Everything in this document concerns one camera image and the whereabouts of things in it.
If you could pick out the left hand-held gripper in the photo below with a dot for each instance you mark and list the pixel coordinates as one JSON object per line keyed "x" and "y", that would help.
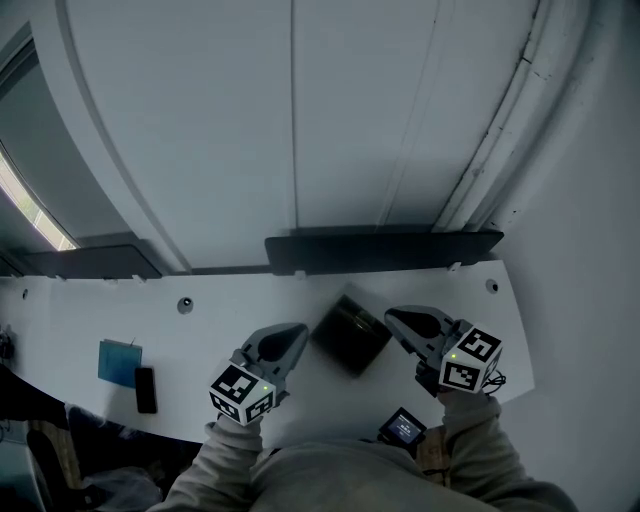
{"x": 252, "y": 372}

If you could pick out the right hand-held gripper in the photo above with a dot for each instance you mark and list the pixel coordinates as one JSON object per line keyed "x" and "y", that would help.
{"x": 450, "y": 350}

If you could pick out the black container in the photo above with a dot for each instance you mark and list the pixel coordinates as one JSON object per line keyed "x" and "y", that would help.
{"x": 350, "y": 335}

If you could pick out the person's right forearm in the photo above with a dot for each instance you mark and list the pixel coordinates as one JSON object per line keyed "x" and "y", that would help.
{"x": 485, "y": 450}

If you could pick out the person's left forearm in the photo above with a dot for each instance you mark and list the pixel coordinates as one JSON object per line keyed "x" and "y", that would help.
{"x": 220, "y": 465}

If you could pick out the round desk grommet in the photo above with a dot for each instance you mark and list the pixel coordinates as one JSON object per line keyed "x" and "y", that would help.
{"x": 492, "y": 285}
{"x": 185, "y": 305}

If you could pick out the small black screen device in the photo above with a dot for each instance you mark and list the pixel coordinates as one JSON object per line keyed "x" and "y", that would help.
{"x": 402, "y": 427}

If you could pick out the black phone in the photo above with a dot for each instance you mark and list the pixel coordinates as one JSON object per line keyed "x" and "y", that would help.
{"x": 145, "y": 390}

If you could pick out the long black desk panel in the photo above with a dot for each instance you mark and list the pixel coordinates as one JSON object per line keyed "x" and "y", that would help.
{"x": 380, "y": 250}

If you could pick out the blue notebook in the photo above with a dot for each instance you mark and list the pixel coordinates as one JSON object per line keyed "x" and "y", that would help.
{"x": 117, "y": 362}

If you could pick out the person's torso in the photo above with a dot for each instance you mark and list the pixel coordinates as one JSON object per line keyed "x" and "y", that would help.
{"x": 360, "y": 480}

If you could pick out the clear plastic bag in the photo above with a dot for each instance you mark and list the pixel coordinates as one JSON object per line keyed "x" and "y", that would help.
{"x": 120, "y": 487}

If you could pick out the short black desk panel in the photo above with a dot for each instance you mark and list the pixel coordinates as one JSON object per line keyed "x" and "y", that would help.
{"x": 95, "y": 262}

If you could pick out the window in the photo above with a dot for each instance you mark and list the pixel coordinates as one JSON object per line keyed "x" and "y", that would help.
{"x": 30, "y": 205}

